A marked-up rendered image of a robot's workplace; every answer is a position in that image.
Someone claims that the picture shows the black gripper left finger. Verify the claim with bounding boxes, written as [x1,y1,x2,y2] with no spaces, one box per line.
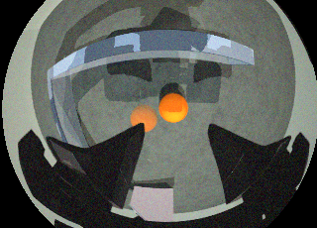
[47,122,146,209]

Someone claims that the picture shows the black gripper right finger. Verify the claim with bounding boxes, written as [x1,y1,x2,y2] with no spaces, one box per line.
[207,124,292,204]

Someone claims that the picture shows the clear l-shaped low wall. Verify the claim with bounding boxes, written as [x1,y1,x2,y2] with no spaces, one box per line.
[52,50,247,149]

